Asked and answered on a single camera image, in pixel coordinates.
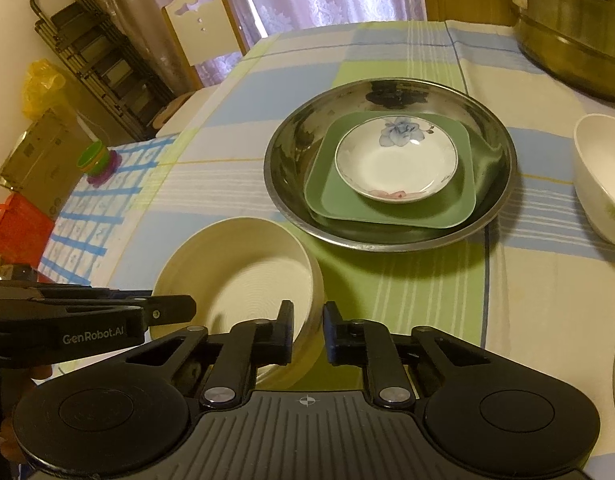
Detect green square plate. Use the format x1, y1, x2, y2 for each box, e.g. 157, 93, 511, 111
304, 110, 477, 231

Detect steel steamer pot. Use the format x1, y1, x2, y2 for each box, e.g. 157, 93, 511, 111
470, 0, 615, 103

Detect black folding rack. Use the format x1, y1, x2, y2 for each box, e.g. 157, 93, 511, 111
30, 0, 176, 142

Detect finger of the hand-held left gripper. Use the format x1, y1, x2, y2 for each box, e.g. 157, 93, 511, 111
112, 294, 197, 328
35, 284, 156, 306

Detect white floral ceramic bowl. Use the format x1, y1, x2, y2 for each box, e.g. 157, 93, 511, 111
573, 112, 615, 251

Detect small floral saucer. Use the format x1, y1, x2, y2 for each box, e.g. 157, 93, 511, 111
334, 116, 459, 203

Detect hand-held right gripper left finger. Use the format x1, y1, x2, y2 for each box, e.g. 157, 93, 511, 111
122, 300, 296, 409

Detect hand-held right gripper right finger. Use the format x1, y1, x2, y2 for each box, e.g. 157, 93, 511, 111
322, 301, 493, 408

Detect stacked colourful plastic cups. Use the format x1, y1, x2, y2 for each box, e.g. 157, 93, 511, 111
82, 141, 123, 187

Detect checked tablecloth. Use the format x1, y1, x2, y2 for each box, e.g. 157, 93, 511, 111
105, 19, 615, 461

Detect cardboard box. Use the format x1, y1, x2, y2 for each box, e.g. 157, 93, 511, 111
0, 110, 96, 213

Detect yellow plastic bag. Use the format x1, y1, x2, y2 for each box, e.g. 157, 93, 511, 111
22, 59, 67, 118

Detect cream plastic bowl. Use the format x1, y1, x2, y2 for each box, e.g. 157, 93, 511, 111
152, 216, 325, 393

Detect orange bag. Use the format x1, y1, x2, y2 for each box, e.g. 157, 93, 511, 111
0, 192, 56, 266

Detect blue grid cloth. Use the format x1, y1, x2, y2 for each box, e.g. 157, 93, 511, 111
38, 132, 181, 286

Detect large steel plate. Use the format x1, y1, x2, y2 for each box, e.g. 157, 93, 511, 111
264, 79, 518, 253

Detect cream wooden chair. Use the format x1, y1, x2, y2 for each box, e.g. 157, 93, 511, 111
150, 0, 251, 141

